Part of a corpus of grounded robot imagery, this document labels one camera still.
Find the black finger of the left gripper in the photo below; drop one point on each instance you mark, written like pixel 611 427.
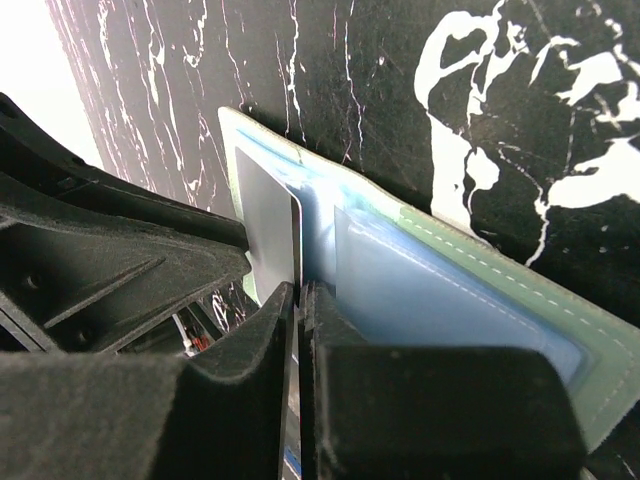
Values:
pixel 32 157
pixel 74 279

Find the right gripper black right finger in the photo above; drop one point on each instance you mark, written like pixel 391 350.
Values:
pixel 389 412

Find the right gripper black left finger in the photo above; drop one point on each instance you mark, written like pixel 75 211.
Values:
pixel 218 415

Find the green card holder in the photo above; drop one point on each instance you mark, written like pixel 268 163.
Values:
pixel 403 277

